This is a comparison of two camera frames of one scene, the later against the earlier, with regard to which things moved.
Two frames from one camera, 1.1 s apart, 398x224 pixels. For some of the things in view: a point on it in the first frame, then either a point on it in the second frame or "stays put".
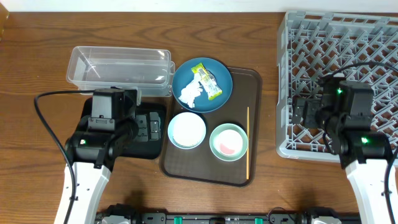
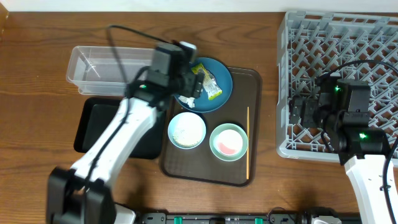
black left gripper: [142, 126] to [194, 86]
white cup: [228, 142] stays put
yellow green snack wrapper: [208, 79] stays put
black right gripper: [312, 107] stays put
